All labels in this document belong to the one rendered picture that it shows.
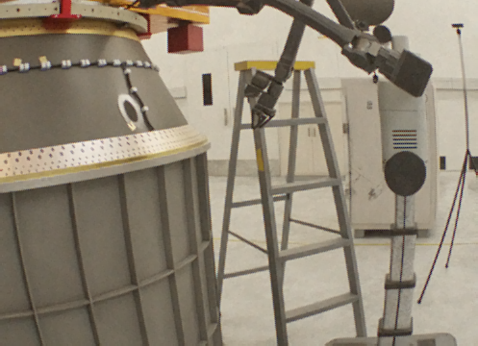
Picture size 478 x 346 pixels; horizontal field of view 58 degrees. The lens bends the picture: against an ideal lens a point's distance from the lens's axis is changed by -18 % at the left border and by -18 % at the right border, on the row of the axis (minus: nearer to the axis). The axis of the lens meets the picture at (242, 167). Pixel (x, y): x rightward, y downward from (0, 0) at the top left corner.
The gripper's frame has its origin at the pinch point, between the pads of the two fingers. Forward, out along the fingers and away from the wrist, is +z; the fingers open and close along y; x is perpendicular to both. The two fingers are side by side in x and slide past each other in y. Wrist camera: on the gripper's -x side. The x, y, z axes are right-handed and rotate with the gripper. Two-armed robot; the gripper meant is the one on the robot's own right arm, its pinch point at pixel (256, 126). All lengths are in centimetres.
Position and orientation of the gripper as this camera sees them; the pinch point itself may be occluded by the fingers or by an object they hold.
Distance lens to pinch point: 207.1
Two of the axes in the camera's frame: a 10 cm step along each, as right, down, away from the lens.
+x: 8.6, 4.8, -1.9
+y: -2.9, 1.3, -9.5
